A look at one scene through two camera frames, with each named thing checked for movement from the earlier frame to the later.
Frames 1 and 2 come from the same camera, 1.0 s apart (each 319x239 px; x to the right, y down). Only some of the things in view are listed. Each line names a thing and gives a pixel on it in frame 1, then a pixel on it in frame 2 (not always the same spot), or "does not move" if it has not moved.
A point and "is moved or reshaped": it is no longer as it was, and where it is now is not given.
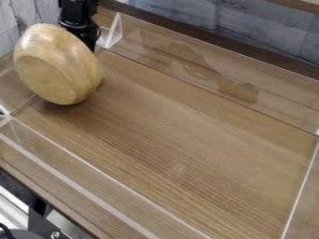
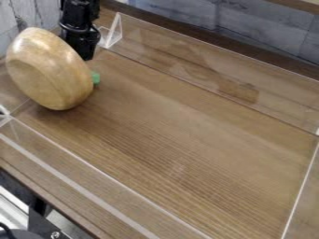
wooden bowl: [57, 64] is moved or reshaped
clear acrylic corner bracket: [108, 35] does not move
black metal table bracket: [38, 223] does not move
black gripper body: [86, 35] to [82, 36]
